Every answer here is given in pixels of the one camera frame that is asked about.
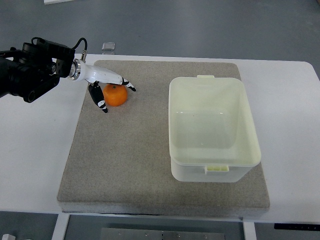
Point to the small clear floor plate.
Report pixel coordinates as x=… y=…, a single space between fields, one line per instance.
x=108 y=46

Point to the white table leg right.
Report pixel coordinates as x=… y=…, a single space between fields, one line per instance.
x=249 y=230

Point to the beige foam mat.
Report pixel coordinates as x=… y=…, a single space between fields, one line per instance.
x=119 y=161

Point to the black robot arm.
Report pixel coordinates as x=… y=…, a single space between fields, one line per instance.
x=34 y=70

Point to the orange fruit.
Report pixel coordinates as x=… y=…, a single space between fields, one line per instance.
x=115 y=95

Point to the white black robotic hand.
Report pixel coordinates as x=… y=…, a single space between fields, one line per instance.
x=94 y=75

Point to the white table leg left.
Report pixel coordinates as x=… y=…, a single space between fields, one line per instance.
x=61 y=225

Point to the cream plastic box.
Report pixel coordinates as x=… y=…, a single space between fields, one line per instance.
x=211 y=131

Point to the small white floor object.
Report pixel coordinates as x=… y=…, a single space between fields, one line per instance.
x=8 y=237

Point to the white table leg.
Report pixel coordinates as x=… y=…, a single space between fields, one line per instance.
x=249 y=230
x=61 y=225

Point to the black table control panel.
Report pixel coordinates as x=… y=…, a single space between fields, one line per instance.
x=297 y=227

